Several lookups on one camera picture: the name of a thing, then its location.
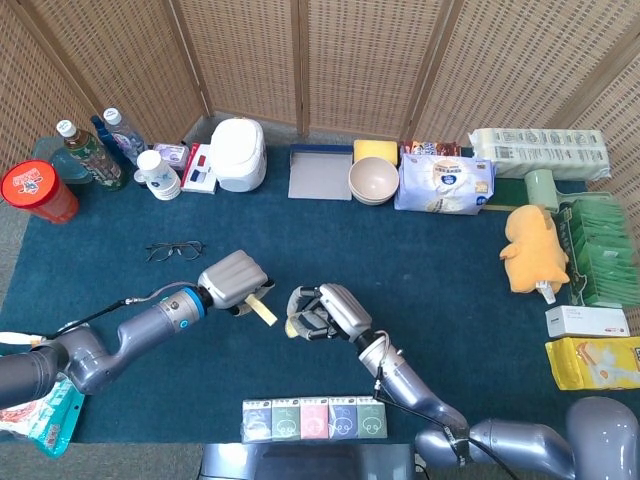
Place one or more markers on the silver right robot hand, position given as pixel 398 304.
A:
pixel 342 312

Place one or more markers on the woven bamboo folding screen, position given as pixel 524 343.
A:
pixel 365 65

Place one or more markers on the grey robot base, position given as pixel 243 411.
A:
pixel 310 462

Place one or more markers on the beige bowl stack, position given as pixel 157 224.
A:
pixel 374 180

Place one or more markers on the red canister orange lid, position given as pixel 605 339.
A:
pixel 30 187

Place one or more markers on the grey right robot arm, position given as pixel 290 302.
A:
pixel 415 390

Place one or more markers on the yellow sponge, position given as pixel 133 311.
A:
pixel 375 149

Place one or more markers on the red white carton box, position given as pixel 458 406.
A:
pixel 197 172

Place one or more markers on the yellow snack bag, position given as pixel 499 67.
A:
pixel 590 362

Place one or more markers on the dark green board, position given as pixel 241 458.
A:
pixel 507 192

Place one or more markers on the yellow plush toy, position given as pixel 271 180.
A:
pixel 535 250

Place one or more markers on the blue grey box tray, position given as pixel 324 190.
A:
pixel 320 175

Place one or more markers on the teal translucent container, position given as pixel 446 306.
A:
pixel 60 162

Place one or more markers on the purple wipes box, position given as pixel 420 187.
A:
pixel 172 152

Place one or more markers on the white rice cooker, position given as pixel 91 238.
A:
pixel 237 152

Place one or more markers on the green tea bottle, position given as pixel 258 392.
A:
pixel 97 160

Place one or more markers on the small white carton box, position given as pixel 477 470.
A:
pixel 585 321

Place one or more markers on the blue white tissue pack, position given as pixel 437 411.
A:
pixel 442 185

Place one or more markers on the teal snack bag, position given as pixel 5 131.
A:
pixel 55 422

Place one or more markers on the light green mug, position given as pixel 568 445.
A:
pixel 542 190

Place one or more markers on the dark blue carpet mat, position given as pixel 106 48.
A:
pixel 450 280

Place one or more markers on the small white jar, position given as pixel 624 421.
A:
pixel 157 175

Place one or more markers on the dark blue bottle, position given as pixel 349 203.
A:
pixel 102 135

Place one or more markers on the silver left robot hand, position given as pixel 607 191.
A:
pixel 232 277

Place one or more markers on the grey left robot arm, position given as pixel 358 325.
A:
pixel 150 325

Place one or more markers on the green tea bag box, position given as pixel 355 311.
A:
pixel 600 250

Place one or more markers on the pale green tissue bundle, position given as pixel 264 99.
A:
pixel 542 152

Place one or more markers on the black frame eyeglasses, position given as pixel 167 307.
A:
pixel 175 251

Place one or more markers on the clear water bottle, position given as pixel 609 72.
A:
pixel 125 137

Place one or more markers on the yellow paper piece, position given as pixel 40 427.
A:
pixel 264 311

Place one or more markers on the brown snack bag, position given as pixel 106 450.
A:
pixel 432 148

